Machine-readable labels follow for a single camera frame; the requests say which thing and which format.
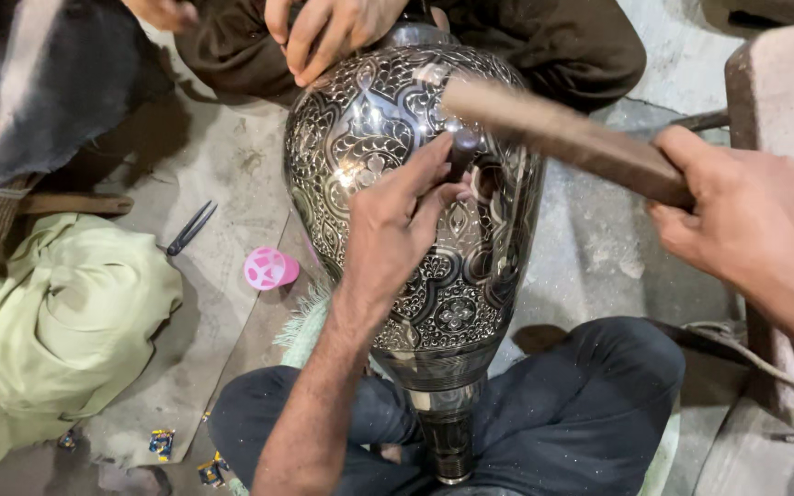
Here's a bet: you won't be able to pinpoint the grey rope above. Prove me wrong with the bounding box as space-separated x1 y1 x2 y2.
680 320 794 395

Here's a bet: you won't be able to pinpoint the worn wooden bench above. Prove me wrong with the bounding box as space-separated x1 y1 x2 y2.
724 17 794 431

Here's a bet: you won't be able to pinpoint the wooden stick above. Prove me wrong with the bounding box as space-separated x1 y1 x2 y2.
17 192 135 216

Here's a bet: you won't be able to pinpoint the metal rod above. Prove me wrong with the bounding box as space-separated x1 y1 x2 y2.
669 108 731 132

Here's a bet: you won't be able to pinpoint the person's legs in dark trousers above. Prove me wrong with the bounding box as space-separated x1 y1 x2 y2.
207 316 687 496

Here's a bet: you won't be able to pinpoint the pale green fringed cloth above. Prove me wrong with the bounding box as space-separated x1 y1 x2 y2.
273 282 335 369

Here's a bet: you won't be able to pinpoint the black metal divider tool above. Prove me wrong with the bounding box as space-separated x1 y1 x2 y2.
166 200 219 258

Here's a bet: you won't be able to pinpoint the person's left hand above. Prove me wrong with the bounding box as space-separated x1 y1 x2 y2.
342 132 474 299

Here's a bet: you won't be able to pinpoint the grey dark cloth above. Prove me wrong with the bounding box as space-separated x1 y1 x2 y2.
0 0 175 238

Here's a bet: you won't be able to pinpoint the wooden mallet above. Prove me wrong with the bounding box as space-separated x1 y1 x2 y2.
441 74 696 212

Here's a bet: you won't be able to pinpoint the large engraved metal vase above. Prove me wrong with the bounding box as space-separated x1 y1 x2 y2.
283 22 547 486

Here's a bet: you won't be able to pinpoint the dark metal chisel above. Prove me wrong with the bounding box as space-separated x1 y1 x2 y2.
447 128 481 186

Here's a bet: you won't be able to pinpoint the person's right hand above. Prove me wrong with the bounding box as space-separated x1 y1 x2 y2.
648 126 794 326

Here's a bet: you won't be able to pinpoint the pink plastic cup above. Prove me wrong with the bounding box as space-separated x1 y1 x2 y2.
243 247 301 292

